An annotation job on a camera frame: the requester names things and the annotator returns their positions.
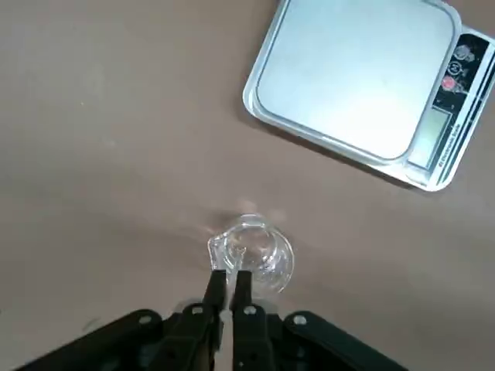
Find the small glass beaker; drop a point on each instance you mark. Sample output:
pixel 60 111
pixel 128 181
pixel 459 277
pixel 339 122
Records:
pixel 267 255

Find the silver digital balance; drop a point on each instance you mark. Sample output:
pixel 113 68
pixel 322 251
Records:
pixel 340 77

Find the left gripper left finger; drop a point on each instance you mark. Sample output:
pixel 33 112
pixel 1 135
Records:
pixel 174 340

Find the glass stirring rod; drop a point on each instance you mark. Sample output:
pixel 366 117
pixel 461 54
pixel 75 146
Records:
pixel 227 315

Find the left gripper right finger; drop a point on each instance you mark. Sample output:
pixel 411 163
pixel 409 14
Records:
pixel 263 340

